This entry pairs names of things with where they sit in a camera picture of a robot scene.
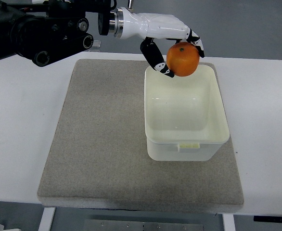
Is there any orange fruit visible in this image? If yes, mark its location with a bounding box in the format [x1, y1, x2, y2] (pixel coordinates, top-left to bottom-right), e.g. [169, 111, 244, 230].
[167, 42, 200, 77]

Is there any white table leg right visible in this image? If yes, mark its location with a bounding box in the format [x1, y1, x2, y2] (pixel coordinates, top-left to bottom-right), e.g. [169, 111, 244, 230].
[222, 214, 236, 231]

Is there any white plastic box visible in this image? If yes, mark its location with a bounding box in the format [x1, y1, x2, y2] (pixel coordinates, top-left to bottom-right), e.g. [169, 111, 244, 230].
[144, 63, 230, 161]

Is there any black table control panel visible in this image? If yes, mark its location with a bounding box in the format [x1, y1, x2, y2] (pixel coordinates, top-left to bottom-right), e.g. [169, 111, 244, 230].
[254, 216, 282, 223]

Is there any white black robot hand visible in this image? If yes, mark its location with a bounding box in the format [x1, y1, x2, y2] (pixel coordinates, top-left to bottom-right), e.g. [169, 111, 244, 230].
[108, 7, 205, 77]

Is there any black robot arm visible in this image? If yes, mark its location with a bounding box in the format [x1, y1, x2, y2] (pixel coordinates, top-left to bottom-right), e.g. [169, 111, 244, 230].
[0, 0, 124, 67]

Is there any white table leg left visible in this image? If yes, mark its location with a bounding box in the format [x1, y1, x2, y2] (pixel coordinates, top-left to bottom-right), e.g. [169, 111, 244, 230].
[38, 207, 56, 231]

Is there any white table leg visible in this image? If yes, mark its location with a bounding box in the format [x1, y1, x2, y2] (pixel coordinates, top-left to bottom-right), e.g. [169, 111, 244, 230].
[38, 207, 56, 231]
[222, 214, 236, 231]

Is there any grey felt mat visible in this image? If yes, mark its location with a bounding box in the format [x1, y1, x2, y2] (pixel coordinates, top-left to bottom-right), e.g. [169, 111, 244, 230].
[37, 59, 244, 213]

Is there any small clear floor plate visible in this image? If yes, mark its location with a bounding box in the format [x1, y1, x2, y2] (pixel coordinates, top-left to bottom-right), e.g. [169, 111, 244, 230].
[89, 40, 101, 52]

